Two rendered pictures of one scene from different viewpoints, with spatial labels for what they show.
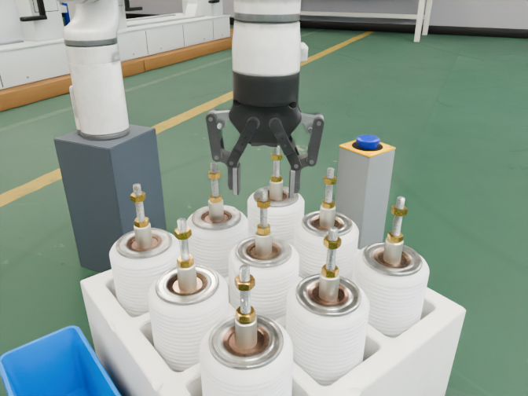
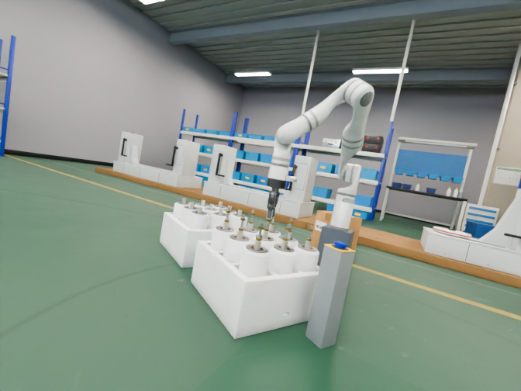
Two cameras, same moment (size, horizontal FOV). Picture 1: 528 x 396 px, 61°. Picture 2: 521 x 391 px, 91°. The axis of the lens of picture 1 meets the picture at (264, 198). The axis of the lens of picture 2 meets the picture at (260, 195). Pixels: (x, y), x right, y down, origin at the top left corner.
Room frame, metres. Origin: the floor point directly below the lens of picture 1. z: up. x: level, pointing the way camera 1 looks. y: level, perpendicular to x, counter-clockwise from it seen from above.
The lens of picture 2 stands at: (0.52, -1.00, 0.49)
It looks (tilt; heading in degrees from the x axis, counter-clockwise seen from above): 5 degrees down; 93
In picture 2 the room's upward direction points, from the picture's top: 11 degrees clockwise
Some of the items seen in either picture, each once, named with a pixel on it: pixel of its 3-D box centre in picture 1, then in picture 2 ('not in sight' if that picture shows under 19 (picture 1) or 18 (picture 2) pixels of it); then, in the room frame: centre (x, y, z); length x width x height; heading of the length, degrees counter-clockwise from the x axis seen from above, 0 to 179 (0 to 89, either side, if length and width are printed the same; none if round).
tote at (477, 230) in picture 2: not in sight; (484, 236); (3.94, 3.31, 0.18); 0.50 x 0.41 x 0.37; 70
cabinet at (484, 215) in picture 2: not in sight; (474, 223); (4.45, 4.24, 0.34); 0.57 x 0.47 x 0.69; 65
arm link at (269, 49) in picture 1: (268, 38); (283, 172); (0.53, 0.00, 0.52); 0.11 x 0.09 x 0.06; 175
